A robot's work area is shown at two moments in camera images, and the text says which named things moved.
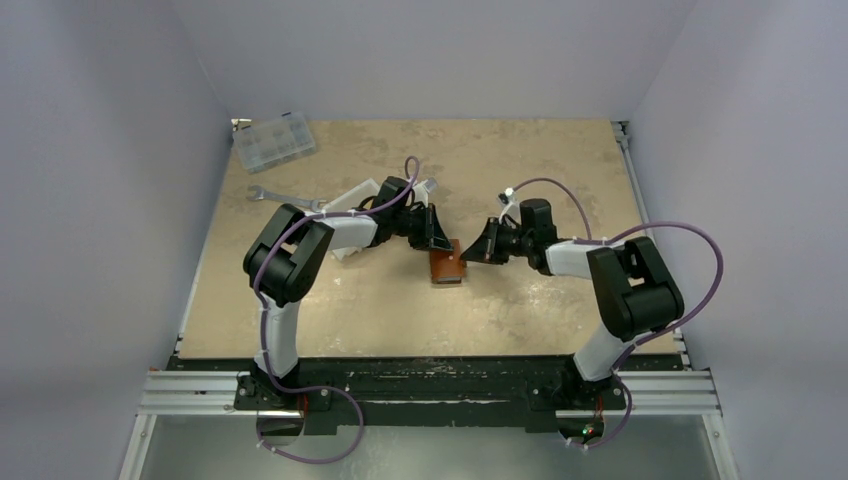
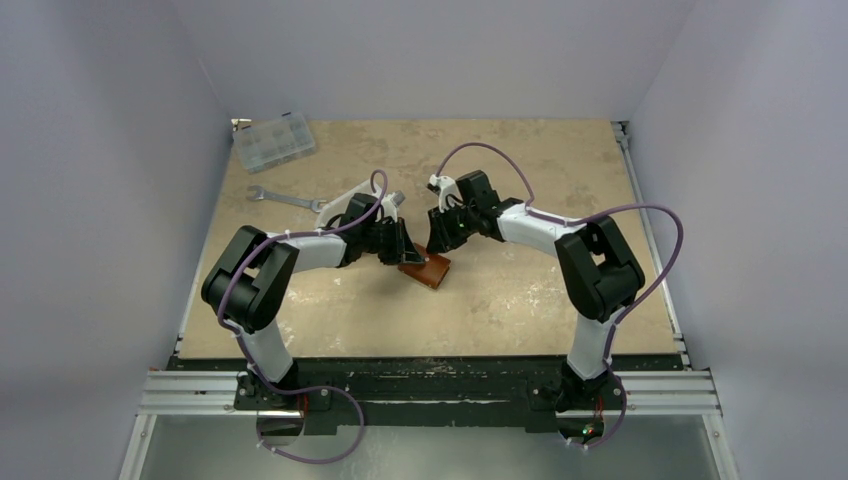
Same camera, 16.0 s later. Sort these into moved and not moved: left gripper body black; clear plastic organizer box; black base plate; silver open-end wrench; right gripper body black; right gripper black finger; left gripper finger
Moved: right gripper body black; right gripper black finger; left gripper body black; left gripper finger
Not moved: silver open-end wrench; black base plate; clear plastic organizer box
